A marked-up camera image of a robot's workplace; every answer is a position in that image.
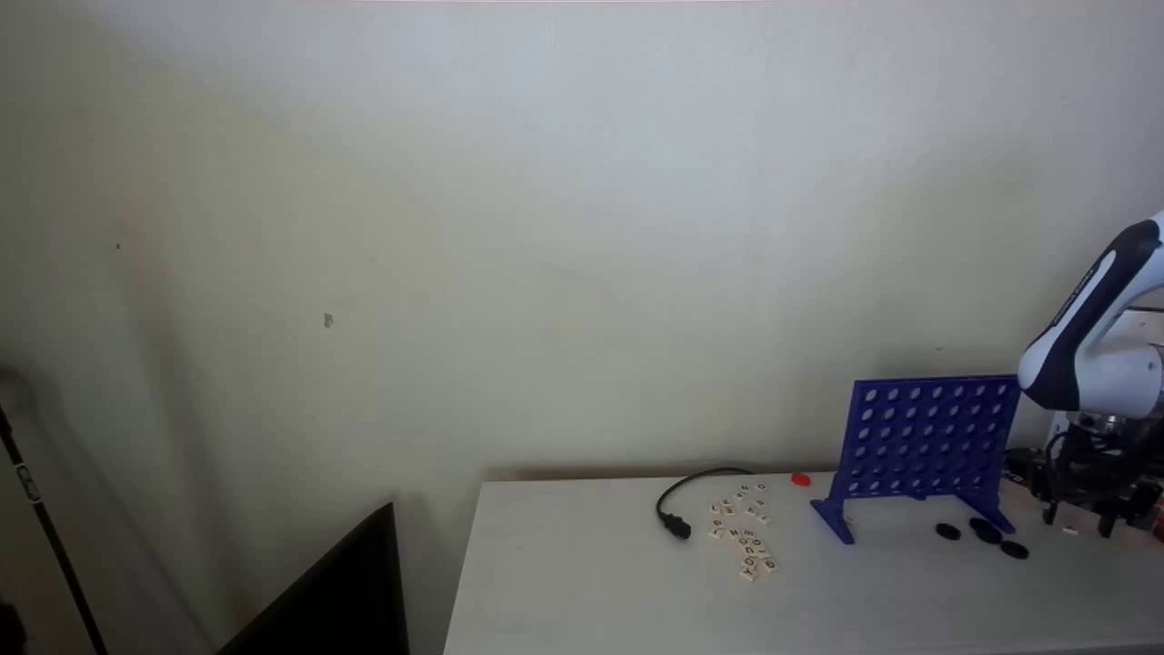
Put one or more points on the blue connect four grid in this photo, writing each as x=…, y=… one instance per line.
x=918, y=437

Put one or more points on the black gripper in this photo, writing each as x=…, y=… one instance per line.
x=1100, y=464

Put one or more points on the black game disc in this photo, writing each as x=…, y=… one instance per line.
x=947, y=532
x=983, y=528
x=1018, y=552

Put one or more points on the wooden letter tiles cluster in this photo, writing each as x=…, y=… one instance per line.
x=739, y=524

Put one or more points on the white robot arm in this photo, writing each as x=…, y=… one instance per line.
x=1107, y=391

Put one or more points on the black monitor screen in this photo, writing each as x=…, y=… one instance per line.
x=350, y=601

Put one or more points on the black tripod pole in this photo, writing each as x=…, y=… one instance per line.
x=55, y=544

